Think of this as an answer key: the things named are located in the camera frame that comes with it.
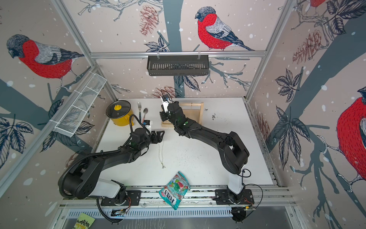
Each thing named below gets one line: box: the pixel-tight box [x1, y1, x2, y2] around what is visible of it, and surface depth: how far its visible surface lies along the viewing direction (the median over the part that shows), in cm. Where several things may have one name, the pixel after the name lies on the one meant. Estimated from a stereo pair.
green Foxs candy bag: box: [158, 170, 191, 210], surface depth 75 cm
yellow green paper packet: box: [72, 212, 96, 229], surface depth 68 cm
